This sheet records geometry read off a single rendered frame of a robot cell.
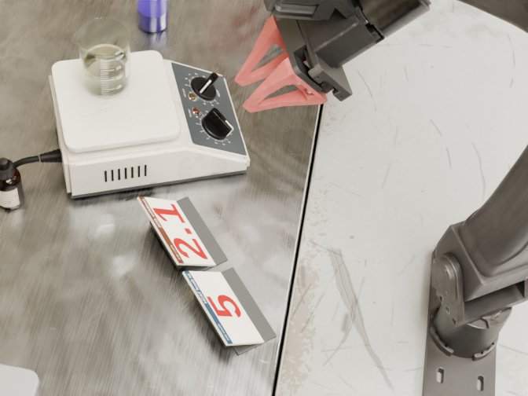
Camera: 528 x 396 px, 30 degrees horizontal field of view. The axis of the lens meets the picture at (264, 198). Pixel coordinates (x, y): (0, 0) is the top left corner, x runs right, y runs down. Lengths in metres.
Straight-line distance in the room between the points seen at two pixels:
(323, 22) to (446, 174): 0.29
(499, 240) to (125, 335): 0.38
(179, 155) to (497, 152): 0.38
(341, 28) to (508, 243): 0.25
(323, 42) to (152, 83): 0.22
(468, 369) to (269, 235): 0.25
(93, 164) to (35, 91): 0.18
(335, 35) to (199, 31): 0.35
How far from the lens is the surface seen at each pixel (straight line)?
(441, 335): 1.01
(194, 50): 1.21
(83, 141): 1.01
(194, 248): 1.02
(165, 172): 1.06
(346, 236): 1.07
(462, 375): 1.01
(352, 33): 0.92
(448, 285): 0.92
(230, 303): 1.00
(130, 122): 1.03
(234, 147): 1.08
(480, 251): 0.89
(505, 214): 0.85
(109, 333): 0.99
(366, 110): 1.18
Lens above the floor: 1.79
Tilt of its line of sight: 55 degrees down
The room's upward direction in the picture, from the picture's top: 10 degrees clockwise
